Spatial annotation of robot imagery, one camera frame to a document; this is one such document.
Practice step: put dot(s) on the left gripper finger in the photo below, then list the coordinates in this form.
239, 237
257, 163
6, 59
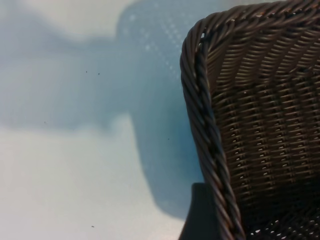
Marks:
200, 215

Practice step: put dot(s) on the brown wicker basket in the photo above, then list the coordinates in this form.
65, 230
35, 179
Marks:
270, 125

